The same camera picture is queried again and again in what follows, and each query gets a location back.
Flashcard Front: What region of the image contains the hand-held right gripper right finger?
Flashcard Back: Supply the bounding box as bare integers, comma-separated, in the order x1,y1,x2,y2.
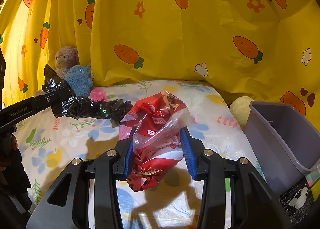
180,126,293,229

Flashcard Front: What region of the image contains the brown teddy bear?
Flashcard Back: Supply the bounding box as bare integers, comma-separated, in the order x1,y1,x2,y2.
34,46,78,97

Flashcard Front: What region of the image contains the red white plastic bag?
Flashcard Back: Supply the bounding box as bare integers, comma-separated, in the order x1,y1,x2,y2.
119,90,192,192

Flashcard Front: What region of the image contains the person's left hand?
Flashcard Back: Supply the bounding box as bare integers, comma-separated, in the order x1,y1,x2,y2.
9,134,19,152

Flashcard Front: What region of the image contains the yellow carrot print curtain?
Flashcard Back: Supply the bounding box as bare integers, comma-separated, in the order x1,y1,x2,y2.
0,0,320,119

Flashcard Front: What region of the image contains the black plastic bag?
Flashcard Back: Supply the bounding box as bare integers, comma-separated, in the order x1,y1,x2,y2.
42,64,133,123

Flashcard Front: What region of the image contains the person's left forearm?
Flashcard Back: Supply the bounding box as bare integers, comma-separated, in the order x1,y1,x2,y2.
0,149,33,214

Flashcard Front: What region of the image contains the black printed bag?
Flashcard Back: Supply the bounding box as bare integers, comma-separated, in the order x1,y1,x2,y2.
279,176,320,229

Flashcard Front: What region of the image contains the pink plastic bag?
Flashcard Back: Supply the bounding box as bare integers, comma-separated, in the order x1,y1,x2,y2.
89,88,108,102

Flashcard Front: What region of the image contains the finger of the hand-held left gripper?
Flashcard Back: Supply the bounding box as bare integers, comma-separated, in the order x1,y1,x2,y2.
34,86,77,107

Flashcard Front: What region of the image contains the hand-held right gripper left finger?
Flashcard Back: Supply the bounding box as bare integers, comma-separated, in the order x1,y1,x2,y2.
26,126,137,229

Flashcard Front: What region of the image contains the cream plush toy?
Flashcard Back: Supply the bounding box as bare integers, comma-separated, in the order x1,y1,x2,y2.
229,96,254,129

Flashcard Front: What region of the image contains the floral tablecloth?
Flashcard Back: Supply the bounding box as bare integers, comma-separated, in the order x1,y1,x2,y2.
12,80,265,229

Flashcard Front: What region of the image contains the grey plastic bin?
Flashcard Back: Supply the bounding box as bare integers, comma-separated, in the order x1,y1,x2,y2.
244,101,320,196

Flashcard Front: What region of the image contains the blue plush toy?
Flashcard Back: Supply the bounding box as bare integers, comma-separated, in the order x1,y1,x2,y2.
62,64,93,97

